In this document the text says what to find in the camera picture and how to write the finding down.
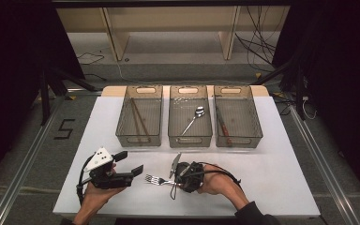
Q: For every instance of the aluminium floor rail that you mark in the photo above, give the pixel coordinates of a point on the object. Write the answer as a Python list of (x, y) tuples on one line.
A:
[(18, 178), (322, 159)]

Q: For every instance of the person's left hand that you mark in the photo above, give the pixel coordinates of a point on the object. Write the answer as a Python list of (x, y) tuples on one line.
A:
[(95, 200)]

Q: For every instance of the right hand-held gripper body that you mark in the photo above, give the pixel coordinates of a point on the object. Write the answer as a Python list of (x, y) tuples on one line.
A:
[(190, 178)]

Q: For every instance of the light wooden shelf unit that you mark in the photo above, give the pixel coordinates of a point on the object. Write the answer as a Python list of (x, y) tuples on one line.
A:
[(168, 18)]

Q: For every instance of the black tripod stand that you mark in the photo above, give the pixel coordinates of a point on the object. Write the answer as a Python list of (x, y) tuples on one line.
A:
[(299, 90), (45, 93)]

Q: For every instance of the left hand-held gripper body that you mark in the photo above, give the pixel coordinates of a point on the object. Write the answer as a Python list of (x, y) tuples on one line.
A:
[(101, 179)]

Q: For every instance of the smoky clear plastic bin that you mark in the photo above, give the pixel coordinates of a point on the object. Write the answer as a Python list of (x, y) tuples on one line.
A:
[(181, 120), (243, 120), (151, 120)]

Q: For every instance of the metal spoon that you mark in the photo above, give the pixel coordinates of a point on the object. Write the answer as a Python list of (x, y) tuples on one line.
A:
[(199, 111)]

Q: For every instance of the white table mat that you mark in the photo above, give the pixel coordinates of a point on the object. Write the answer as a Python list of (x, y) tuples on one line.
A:
[(100, 125)]

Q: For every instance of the person's right hand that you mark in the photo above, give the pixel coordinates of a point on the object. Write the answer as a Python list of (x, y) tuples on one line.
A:
[(217, 184)]

